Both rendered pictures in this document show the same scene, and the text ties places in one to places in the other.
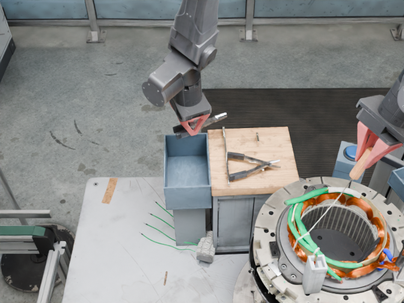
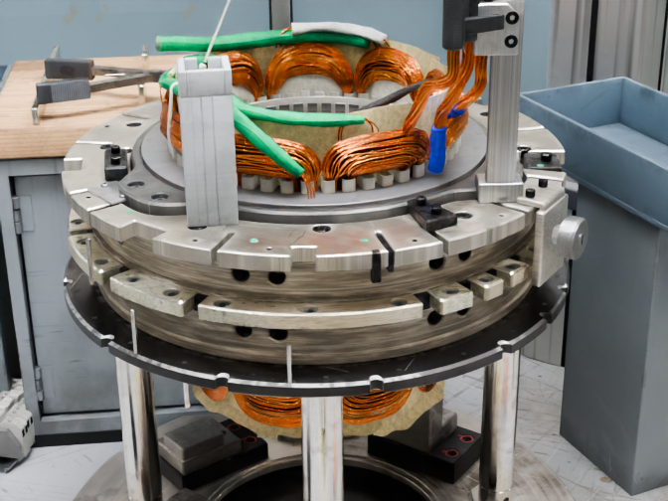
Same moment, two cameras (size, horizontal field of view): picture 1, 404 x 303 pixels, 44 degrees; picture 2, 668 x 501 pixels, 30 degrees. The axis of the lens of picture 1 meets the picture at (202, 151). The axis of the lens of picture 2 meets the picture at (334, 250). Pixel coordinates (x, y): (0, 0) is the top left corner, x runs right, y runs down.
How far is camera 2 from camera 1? 66 cm
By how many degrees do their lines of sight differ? 23
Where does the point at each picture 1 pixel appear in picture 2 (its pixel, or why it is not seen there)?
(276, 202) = (157, 110)
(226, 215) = (49, 261)
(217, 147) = (31, 80)
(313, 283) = (203, 159)
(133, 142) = not seen: outside the picture
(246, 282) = (114, 486)
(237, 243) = (103, 396)
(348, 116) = not seen: hidden behind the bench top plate
